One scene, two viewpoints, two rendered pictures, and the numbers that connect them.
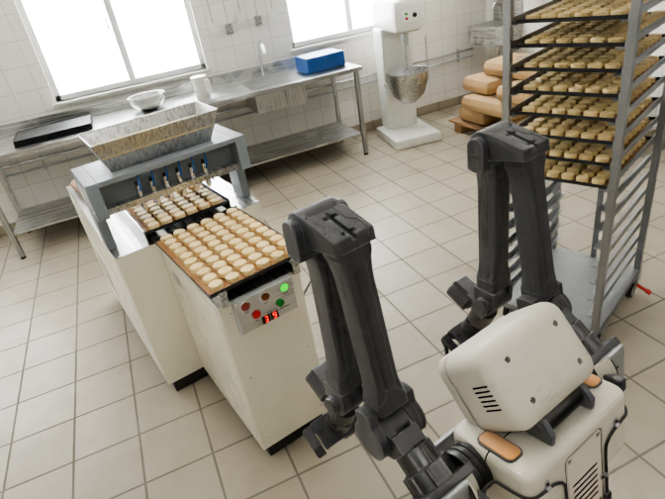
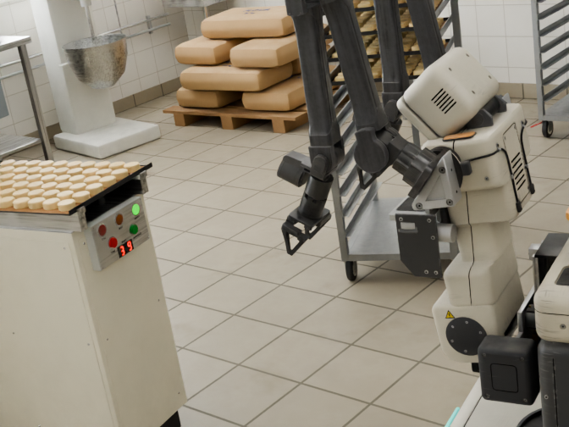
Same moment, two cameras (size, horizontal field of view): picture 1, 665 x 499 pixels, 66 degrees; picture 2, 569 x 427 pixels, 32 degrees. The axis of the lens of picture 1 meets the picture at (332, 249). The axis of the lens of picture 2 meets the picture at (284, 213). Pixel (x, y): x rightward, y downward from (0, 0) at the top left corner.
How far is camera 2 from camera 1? 1.59 m
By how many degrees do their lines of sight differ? 27
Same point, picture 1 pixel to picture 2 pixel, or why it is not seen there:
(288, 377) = (144, 345)
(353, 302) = (349, 32)
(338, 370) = (326, 121)
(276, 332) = (128, 275)
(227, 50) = not seen: outside the picture
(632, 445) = not seen: hidden behind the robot
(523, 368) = (461, 75)
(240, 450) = not seen: outside the picture
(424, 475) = (420, 158)
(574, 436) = (502, 121)
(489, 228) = (389, 30)
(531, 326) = (455, 55)
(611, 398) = (515, 106)
